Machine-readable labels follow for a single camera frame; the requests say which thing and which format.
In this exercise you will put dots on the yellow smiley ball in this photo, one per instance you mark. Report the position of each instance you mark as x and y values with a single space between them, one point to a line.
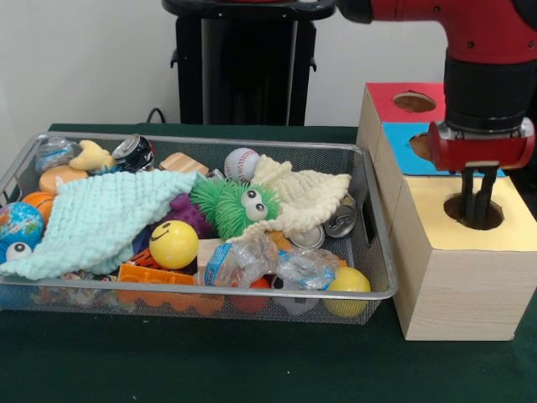
174 247

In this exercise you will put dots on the mint knitted cloth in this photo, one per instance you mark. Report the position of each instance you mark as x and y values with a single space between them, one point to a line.
96 218

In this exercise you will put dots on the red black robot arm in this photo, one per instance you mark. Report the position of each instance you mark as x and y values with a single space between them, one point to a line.
482 33

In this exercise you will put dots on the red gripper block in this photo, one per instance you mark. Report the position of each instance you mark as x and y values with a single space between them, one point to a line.
482 153

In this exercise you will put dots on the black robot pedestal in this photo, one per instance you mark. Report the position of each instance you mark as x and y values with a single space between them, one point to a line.
235 84

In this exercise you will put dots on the wooden three-hole box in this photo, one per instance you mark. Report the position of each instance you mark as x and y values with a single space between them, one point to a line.
461 294

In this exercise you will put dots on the crushed clear plastic bottle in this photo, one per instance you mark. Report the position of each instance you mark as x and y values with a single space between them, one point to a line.
235 262

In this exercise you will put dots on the silver mesh bin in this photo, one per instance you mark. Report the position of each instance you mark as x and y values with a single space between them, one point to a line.
100 302

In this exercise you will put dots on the globe print ball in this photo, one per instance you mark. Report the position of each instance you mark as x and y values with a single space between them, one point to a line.
21 224

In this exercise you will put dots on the green spiky toy with eyes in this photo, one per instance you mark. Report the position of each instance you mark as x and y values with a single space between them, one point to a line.
226 205

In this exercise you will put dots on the striped wooden block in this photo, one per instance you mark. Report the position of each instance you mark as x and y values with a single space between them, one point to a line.
180 163

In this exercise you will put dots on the plain yellow ball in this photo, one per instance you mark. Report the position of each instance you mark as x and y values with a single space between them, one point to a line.
348 281

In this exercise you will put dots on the white baseball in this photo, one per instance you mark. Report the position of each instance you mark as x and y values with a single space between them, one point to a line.
241 163

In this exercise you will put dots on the cream knitted cloth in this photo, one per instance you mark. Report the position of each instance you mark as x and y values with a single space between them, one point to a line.
310 184

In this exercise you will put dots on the small orange basketball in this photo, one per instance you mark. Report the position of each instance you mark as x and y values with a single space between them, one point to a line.
38 201

